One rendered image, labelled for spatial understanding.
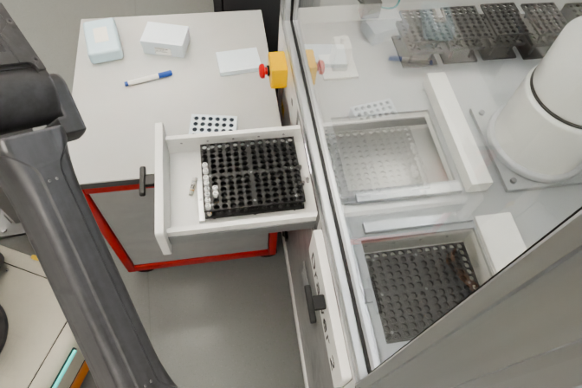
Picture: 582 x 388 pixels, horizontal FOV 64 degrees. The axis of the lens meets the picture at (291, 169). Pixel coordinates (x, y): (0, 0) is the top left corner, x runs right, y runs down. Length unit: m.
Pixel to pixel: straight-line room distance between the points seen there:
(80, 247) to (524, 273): 0.36
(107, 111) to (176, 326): 0.87
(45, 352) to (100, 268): 1.21
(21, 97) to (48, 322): 1.27
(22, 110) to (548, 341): 0.45
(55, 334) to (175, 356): 0.43
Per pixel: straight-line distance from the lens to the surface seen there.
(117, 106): 1.41
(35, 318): 1.72
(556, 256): 0.30
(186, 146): 1.16
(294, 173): 1.06
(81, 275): 0.47
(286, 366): 1.83
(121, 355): 0.48
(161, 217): 0.99
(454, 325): 0.44
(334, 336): 0.90
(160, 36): 1.50
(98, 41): 1.54
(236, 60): 1.45
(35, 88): 0.49
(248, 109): 1.35
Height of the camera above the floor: 1.80
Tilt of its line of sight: 58 degrees down
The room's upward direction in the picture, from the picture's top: 6 degrees clockwise
